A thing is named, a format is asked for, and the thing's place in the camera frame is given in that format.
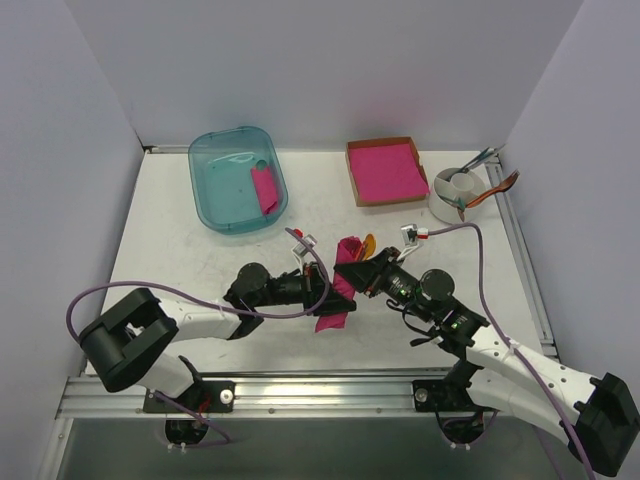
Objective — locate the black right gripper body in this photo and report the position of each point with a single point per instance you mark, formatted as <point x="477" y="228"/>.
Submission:
<point x="379" y="273"/>

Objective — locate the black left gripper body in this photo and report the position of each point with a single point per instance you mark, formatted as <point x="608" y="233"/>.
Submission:
<point x="316" y="287"/>

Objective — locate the pink paper napkin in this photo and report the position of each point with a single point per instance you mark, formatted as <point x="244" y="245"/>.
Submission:
<point x="346" y="251"/>

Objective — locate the orange plastic spoon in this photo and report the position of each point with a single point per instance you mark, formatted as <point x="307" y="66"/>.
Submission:
<point x="368" y="247"/>

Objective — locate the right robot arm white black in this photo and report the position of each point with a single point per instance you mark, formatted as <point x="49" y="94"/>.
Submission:
<point x="596" y="418"/>

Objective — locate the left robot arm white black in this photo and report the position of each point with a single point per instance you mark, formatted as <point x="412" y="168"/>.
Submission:
<point x="126" y="344"/>

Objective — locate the pink napkin stack in tray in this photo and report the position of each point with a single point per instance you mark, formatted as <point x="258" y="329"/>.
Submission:
<point x="387" y="172"/>

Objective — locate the rolled pink napkin in bin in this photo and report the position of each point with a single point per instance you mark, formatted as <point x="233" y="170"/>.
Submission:
<point x="266" y="190"/>

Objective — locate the brown cardboard napkin tray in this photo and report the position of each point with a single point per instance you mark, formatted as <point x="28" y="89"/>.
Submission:
<point x="385" y="172"/>

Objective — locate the white utensil holder cup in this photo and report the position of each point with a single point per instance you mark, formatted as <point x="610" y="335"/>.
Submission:
<point x="452" y="192"/>

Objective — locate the teal transparent plastic bin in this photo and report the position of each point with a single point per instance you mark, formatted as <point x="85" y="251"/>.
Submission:
<point x="220" y="166"/>

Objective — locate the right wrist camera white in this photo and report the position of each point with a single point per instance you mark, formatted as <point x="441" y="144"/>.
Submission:
<point x="413" y="236"/>

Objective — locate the aluminium front rail frame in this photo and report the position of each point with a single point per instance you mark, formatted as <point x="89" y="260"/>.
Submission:
<point x="337" y="425"/>

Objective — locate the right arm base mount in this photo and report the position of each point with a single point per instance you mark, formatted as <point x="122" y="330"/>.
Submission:
<point x="462" y="423"/>

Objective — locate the aluminium right side rail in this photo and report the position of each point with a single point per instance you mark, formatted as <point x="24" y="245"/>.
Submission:
<point x="527" y="275"/>

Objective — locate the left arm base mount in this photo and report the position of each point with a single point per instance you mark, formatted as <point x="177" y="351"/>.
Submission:
<point x="187" y="425"/>

